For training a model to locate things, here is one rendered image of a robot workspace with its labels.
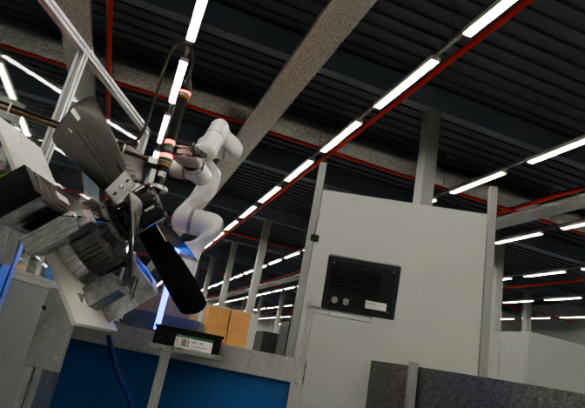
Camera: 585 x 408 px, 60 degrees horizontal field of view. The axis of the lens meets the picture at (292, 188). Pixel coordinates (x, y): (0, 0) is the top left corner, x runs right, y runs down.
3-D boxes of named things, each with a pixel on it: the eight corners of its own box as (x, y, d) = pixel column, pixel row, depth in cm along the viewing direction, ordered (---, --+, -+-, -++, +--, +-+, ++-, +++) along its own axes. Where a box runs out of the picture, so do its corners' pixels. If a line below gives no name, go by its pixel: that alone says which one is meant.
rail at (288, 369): (57, 335, 184) (65, 313, 187) (63, 336, 188) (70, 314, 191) (302, 384, 173) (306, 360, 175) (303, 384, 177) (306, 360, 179)
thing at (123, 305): (108, 322, 146) (97, 301, 146) (114, 319, 152) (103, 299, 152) (133, 308, 147) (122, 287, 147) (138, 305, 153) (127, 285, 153)
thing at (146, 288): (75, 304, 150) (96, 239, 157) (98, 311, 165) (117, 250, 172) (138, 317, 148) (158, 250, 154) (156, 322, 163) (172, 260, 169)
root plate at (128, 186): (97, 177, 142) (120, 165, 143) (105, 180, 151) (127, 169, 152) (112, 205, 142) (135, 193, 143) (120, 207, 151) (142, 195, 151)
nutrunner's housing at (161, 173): (150, 194, 161) (185, 70, 176) (146, 196, 164) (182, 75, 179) (161, 197, 163) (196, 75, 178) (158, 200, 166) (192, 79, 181)
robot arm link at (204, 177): (183, 154, 200) (205, 156, 199) (191, 167, 212) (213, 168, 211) (179, 174, 197) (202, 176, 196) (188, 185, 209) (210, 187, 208)
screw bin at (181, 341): (149, 345, 156) (155, 323, 158) (154, 345, 172) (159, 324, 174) (219, 359, 158) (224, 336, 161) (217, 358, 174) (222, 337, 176)
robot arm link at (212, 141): (187, 128, 224) (164, 163, 199) (223, 130, 222) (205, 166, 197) (190, 145, 229) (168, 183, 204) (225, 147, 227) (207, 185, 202)
